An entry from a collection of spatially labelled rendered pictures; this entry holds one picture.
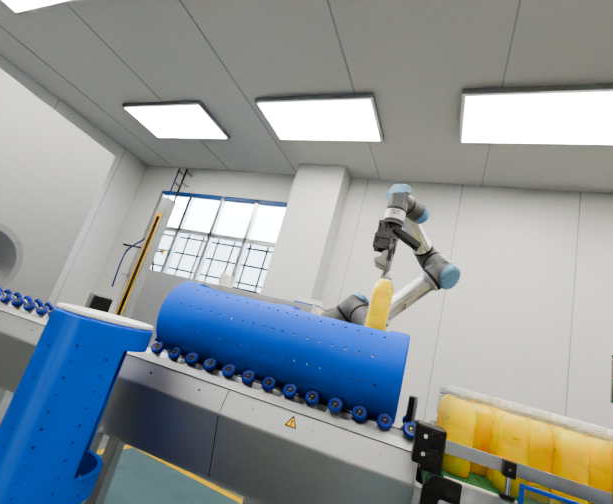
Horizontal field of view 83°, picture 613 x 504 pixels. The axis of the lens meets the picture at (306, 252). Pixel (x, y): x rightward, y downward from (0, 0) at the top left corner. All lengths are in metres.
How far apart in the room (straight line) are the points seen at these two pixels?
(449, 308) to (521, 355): 0.77
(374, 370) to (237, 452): 0.50
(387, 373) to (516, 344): 3.08
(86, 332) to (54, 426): 0.24
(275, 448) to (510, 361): 3.18
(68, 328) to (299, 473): 0.77
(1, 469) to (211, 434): 0.52
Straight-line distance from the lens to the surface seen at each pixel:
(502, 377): 4.06
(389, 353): 1.12
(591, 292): 4.37
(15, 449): 1.23
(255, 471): 1.26
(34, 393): 1.20
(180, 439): 1.37
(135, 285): 2.09
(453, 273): 1.68
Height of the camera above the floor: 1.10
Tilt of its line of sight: 15 degrees up
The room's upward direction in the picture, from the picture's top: 16 degrees clockwise
